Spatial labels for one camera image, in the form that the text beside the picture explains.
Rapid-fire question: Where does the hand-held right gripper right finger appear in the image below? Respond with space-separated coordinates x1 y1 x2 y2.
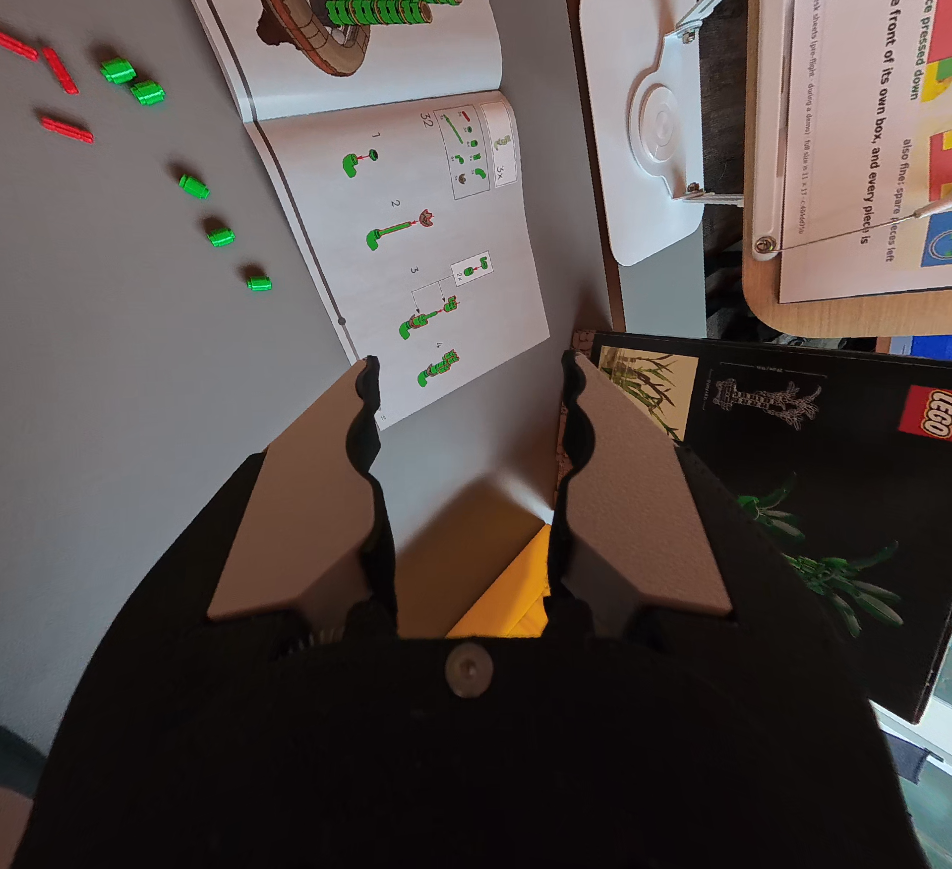
548 350 733 636

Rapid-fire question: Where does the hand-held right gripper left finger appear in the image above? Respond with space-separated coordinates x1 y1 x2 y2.
207 356 397 636

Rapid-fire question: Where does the black building set box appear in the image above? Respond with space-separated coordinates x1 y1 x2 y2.
554 329 952 725

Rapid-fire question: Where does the yellow plastic bin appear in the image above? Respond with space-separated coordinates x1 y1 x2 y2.
446 523 553 638

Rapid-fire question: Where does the blue plastic bin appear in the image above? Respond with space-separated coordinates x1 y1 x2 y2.
889 335 952 362

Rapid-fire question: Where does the open building instruction booklet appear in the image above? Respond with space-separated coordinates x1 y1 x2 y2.
152 0 551 431

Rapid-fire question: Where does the white stand base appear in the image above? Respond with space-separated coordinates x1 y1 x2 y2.
579 0 752 267

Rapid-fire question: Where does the printed instruction sheet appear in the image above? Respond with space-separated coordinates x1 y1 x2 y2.
779 0 952 305

